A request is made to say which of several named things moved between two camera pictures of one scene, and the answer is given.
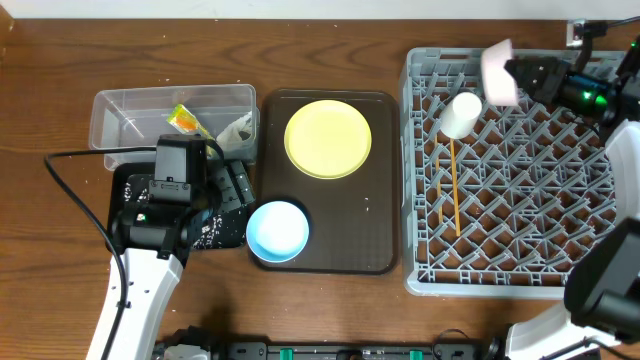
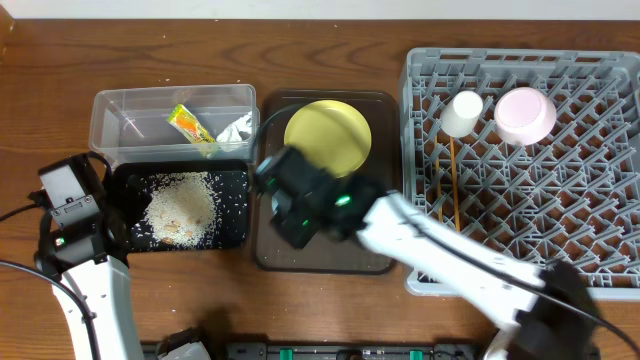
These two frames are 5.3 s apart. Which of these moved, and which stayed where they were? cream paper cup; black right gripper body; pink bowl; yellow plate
Moved: black right gripper body; pink bowl
Stayed: cream paper cup; yellow plate
